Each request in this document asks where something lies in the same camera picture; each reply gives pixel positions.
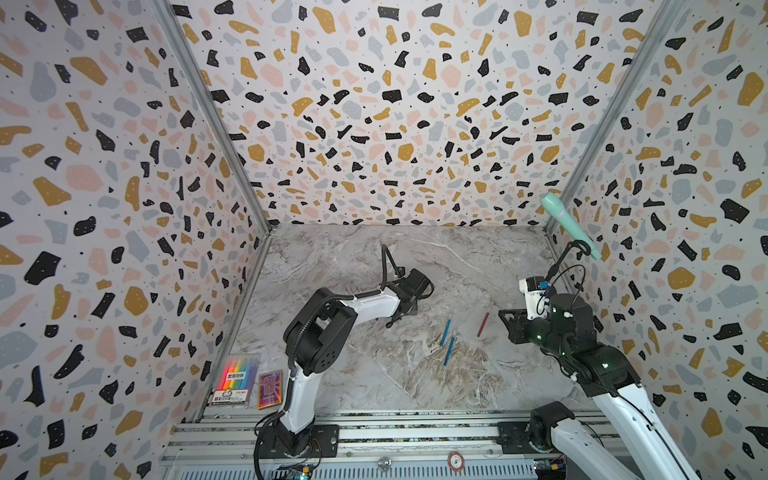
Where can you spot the mint green microphone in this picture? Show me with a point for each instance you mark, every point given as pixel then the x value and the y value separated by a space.
pixel 557 210

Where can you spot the aluminium corner post right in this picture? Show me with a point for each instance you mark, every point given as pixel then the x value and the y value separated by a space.
pixel 659 27

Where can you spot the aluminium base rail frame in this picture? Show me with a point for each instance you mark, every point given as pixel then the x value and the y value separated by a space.
pixel 429 445

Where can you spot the purple orange small box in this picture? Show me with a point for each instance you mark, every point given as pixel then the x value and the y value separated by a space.
pixel 270 389

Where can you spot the aluminium corner post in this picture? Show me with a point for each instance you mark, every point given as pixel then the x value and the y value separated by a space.
pixel 659 27
pixel 173 32

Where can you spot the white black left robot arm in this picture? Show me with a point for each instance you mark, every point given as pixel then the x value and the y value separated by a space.
pixel 316 337

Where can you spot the aluminium corner post left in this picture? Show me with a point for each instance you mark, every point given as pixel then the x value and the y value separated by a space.
pixel 173 32

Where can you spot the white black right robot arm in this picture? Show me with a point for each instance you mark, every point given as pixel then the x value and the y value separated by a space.
pixel 566 331

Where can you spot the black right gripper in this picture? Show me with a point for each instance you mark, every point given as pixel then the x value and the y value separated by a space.
pixel 520 330

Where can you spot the red carving knife far right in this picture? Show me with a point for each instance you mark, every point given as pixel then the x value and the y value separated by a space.
pixel 483 325

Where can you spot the rainbow knife set package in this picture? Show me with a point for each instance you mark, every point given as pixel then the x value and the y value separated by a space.
pixel 235 383

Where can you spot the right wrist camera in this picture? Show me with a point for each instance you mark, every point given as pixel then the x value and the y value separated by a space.
pixel 534 290

